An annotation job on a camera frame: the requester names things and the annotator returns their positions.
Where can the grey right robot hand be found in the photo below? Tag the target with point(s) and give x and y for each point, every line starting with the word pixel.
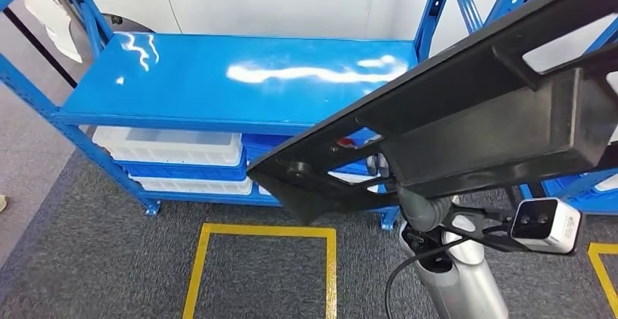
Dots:
pixel 417 210

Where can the black plastic plate bracket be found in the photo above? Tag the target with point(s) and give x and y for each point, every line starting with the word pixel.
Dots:
pixel 483 128

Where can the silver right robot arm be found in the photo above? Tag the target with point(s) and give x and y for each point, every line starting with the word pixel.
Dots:
pixel 458 283

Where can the yellow floor tape square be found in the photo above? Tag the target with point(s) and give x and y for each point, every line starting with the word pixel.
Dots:
pixel 601 271
pixel 265 231

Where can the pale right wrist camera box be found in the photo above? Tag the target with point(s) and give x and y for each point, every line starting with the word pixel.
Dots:
pixel 550 225

